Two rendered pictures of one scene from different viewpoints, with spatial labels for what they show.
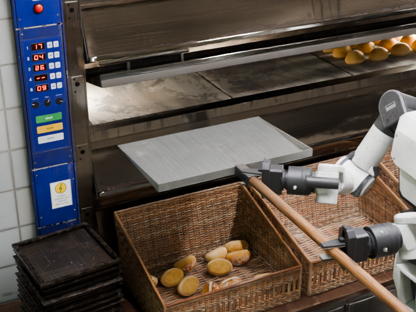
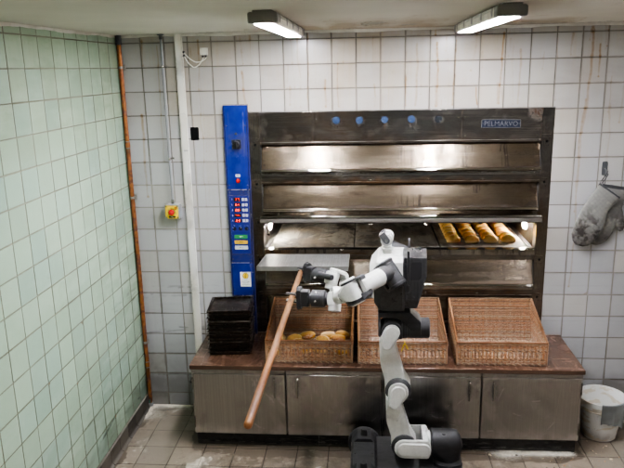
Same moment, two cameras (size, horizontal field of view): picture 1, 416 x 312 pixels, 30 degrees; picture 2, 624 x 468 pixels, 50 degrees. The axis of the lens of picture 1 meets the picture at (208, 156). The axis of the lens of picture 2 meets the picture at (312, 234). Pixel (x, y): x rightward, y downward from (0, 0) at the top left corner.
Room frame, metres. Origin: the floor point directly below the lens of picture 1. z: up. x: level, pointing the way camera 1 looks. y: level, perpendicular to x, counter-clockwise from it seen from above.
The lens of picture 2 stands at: (-1.02, -2.13, 2.38)
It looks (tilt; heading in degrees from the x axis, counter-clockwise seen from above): 14 degrees down; 32
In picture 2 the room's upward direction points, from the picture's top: 1 degrees counter-clockwise
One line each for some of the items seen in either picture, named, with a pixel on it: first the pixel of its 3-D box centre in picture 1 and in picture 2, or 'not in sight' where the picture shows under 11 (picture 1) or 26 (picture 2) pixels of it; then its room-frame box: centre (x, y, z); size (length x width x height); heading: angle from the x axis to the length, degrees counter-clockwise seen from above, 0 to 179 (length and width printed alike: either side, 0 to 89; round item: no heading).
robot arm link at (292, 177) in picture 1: (281, 179); (313, 274); (2.10, -0.23, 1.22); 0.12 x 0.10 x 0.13; 81
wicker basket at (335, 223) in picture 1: (333, 219); (399, 329); (2.69, -0.51, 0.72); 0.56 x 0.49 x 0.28; 118
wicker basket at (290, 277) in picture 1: (205, 254); (311, 328); (2.43, 0.01, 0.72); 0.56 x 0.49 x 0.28; 117
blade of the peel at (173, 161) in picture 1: (213, 147); (305, 260); (2.33, -0.02, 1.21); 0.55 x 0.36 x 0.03; 116
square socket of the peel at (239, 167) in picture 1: (246, 174); not in sight; (2.13, -0.12, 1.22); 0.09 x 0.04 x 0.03; 26
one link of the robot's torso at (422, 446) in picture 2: not in sight; (411, 441); (2.16, -0.82, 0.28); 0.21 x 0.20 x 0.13; 117
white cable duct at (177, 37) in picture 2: not in sight; (189, 211); (2.28, 0.86, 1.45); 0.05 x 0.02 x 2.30; 117
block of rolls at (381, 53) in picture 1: (354, 34); (474, 229); (3.58, -0.70, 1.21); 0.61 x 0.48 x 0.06; 27
